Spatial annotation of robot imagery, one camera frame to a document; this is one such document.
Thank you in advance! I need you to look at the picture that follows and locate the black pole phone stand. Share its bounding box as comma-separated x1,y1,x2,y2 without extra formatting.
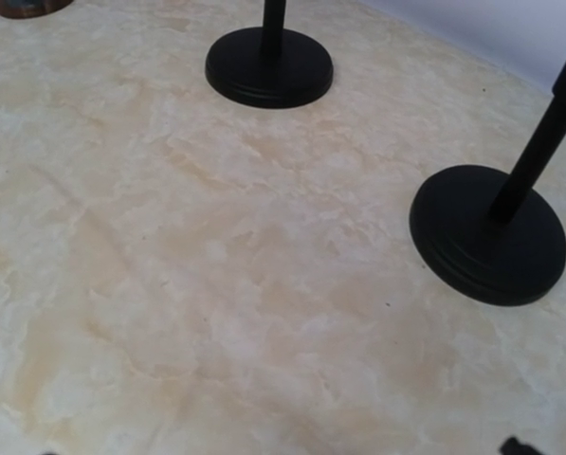
205,1,334,109
409,63,566,307

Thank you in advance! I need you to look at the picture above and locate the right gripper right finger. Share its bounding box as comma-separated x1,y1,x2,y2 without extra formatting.
499,437,542,455

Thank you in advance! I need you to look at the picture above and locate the folding plate phone stand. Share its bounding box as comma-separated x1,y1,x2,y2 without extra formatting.
0,0,73,19

